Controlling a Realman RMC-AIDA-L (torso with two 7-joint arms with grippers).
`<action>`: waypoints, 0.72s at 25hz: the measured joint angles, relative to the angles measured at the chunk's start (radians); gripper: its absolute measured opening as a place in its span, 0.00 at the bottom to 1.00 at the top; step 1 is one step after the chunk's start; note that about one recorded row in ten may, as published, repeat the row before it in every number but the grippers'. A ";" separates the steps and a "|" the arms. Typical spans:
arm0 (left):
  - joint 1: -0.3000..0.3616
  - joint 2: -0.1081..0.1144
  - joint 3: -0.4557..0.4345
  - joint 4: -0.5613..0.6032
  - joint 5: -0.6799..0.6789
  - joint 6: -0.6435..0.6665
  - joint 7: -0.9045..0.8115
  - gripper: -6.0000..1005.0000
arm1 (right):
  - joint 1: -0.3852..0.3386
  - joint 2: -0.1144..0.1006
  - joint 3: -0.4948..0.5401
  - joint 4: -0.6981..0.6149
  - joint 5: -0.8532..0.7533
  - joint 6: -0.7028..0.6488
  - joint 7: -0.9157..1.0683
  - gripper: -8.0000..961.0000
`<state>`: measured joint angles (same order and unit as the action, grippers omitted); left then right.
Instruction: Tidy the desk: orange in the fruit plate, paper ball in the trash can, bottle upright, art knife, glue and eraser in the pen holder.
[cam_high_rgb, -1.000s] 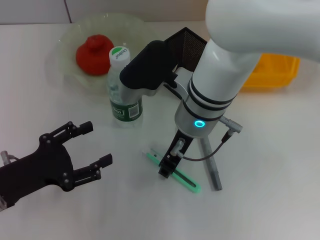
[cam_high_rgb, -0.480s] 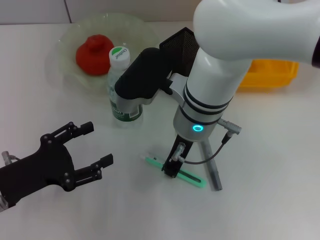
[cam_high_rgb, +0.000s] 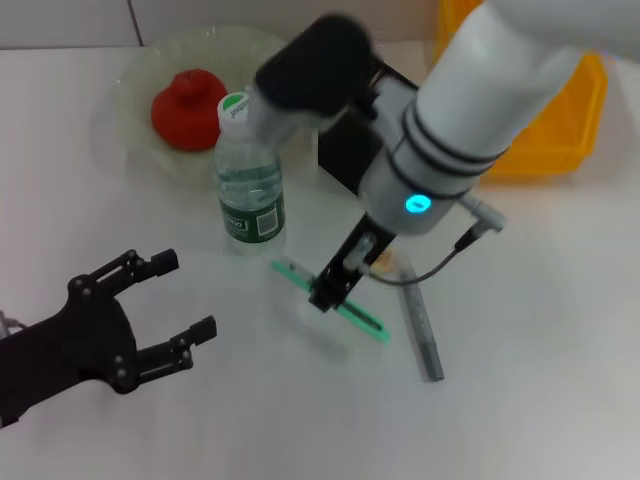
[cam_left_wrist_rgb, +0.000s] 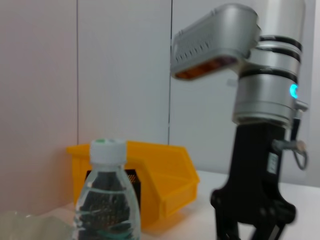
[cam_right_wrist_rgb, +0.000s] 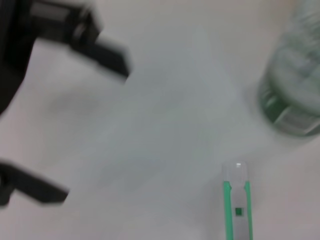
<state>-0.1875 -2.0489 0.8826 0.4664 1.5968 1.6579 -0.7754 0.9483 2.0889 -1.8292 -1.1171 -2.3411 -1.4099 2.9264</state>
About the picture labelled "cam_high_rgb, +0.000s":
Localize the clear green-label water bottle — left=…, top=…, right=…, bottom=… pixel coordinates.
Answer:
left=213, top=91, right=287, bottom=257

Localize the beige eraser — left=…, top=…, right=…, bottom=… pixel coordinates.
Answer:
left=374, top=249, right=401, bottom=274

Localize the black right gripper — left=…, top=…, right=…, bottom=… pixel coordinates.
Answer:
left=307, top=213, right=400, bottom=315

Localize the right wrist camera housing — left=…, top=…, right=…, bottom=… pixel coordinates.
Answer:
left=249, top=14, right=381, bottom=146

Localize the grey marker pen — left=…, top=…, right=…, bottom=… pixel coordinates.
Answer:
left=398, top=264, right=446, bottom=384

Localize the green pen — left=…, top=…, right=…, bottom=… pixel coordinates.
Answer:
left=271, top=259, right=392, bottom=346

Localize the red orange fruit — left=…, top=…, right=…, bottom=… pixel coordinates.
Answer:
left=151, top=69, right=229, bottom=153

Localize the green glass fruit plate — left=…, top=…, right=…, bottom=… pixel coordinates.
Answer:
left=92, top=25, right=321, bottom=191

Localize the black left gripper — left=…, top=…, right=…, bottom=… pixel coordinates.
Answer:
left=0, top=249, right=218, bottom=429

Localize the right arm cable with connectors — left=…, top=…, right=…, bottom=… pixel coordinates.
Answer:
left=343, top=193, right=507, bottom=287

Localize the left arm cable with connector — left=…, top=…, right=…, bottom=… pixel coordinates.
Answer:
left=0, top=312, right=26, bottom=341

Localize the yellow plastic bin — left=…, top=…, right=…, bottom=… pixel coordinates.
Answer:
left=432, top=0, right=610, bottom=176

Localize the black mesh pen holder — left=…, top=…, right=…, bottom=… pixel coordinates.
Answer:
left=317, top=54, right=421, bottom=199

